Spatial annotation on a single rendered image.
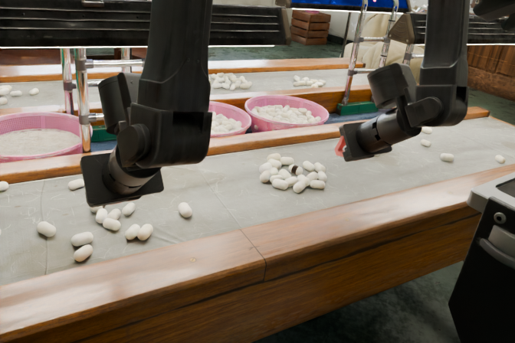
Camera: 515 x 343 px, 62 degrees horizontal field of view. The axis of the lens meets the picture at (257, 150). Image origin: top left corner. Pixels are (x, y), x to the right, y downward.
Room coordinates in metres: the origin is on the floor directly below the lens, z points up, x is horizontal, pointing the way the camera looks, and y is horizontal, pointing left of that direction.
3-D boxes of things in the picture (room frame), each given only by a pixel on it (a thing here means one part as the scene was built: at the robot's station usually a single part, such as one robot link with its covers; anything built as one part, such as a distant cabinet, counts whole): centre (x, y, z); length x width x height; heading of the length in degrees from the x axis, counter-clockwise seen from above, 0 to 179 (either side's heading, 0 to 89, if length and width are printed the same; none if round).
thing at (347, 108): (1.69, -0.33, 0.90); 0.20 x 0.19 x 0.45; 122
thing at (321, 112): (1.30, -0.08, 0.72); 0.27 x 0.27 x 0.10
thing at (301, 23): (6.82, -0.57, 0.32); 0.42 x 0.42 x 0.64; 37
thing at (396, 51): (3.95, -1.11, 0.40); 0.74 x 0.56 x 0.38; 128
